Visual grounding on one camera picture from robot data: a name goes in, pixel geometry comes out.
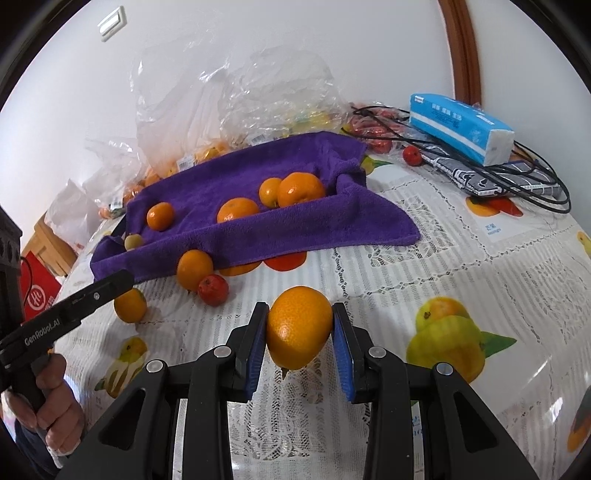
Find oval orange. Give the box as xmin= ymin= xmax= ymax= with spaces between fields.
xmin=266 ymin=286 xmax=334 ymax=371

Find orange with stem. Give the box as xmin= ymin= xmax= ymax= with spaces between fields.
xmin=277 ymin=172 xmax=327 ymax=208

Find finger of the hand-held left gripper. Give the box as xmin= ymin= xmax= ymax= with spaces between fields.
xmin=66 ymin=269 xmax=136 ymax=321

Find white plastic bag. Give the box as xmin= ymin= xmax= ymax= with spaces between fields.
xmin=46 ymin=178 xmax=103 ymax=241

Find grey patterned pouch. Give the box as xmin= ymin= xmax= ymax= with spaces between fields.
xmin=418 ymin=143 xmax=573 ymax=199

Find purple towel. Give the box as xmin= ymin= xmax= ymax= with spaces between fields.
xmin=89 ymin=131 xmax=421 ymax=283

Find red box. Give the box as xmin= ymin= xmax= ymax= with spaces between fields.
xmin=21 ymin=249 xmax=64 ymax=324

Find white wall switch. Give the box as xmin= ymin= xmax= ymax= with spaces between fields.
xmin=98 ymin=6 xmax=126 ymax=41

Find blue tissue pack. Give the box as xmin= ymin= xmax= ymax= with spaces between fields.
xmin=409 ymin=92 xmax=515 ymax=167

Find clear plastic bag yellow contents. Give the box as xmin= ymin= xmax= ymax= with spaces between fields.
xmin=218 ymin=46 xmax=352 ymax=145

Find person's left hand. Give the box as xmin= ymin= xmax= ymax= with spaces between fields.
xmin=7 ymin=353 xmax=87 ymax=456

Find plastic bag of small oranges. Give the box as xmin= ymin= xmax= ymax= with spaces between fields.
xmin=85 ymin=136 xmax=155 ymax=219

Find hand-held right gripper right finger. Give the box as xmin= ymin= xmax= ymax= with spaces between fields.
xmin=331 ymin=302 xmax=541 ymax=480

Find clear plastic bag of oranges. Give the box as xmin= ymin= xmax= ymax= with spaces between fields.
xmin=135 ymin=41 xmax=234 ymax=185

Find bag of red fruits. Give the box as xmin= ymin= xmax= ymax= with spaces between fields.
xmin=342 ymin=108 xmax=411 ymax=153

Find wooden furniture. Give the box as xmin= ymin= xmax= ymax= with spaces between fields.
xmin=32 ymin=215 xmax=79 ymax=278

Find black cable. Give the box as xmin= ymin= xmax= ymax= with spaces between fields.
xmin=351 ymin=105 xmax=572 ymax=214

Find wooden door frame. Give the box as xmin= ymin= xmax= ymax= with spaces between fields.
xmin=438 ymin=0 xmax=483 ymax=112

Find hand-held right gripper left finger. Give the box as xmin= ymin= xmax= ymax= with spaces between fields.
xmin=58 ymin=301 xmax=271 ymax=480

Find small orange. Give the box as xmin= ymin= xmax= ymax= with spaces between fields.
xmin=259 ymin=178 xmax=283 ymax=208

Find small red apple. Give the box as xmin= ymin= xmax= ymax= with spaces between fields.
xmin=198 ymin=274 xmax=230 ymax=306

